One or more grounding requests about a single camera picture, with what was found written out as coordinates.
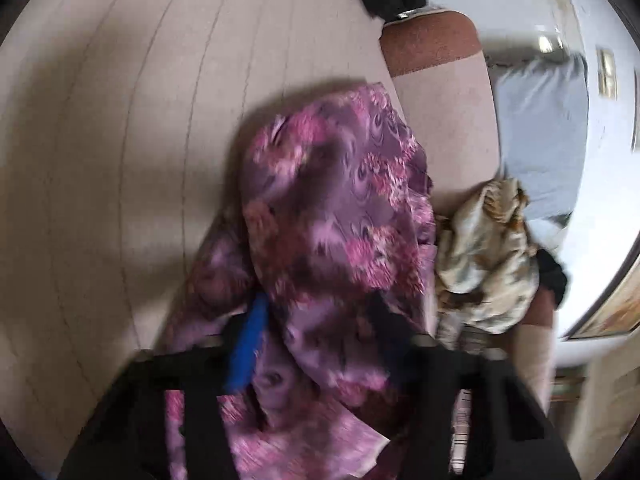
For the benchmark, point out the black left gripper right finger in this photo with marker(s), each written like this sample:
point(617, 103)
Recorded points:
point(510, 437)

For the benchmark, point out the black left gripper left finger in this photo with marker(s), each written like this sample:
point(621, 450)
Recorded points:
point(126, 435)

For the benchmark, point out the purple pink floral garment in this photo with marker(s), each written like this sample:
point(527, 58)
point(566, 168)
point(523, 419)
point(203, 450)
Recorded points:
point(334, 206)

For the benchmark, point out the small black cloth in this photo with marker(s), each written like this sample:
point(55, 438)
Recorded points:
point(551, 276)

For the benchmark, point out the cream floral crumpled cloth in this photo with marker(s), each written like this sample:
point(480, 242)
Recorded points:
point(486, 273)

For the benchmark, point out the grey blue pillow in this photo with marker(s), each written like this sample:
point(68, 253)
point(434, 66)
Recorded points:
point(542, 117)

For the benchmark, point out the beige quilted sofa seat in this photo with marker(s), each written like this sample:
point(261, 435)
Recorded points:
point(117, 118)

